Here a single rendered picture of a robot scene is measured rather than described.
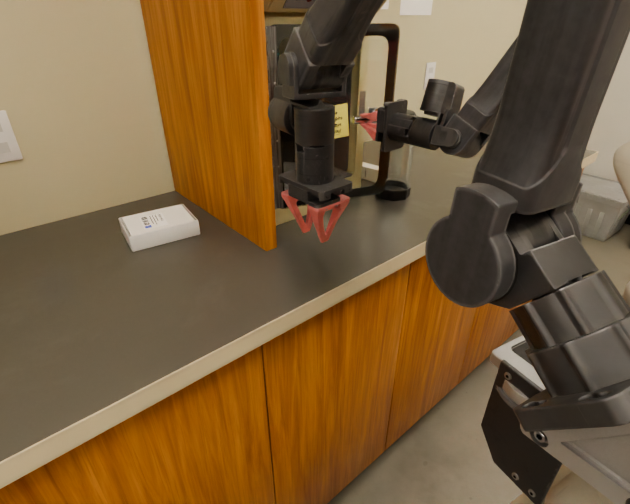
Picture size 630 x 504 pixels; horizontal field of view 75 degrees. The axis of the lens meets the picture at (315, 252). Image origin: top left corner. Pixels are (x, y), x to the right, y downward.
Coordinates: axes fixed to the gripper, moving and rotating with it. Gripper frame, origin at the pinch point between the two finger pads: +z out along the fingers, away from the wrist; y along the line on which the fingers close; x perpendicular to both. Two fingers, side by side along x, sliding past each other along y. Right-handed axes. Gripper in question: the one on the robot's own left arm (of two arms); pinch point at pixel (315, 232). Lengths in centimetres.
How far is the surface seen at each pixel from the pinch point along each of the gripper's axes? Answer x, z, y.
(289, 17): -21.2, -30.0, 32.4
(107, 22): 2, -29, 76
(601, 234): -283, 105, 18
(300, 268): -7.0, 16.2, 13.1
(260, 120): -6.5, -12.9, 23.6
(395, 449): -46, 110, 8
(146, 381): 29.6, 16.1, 3.9
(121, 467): 36.4, 32.5, 5.9
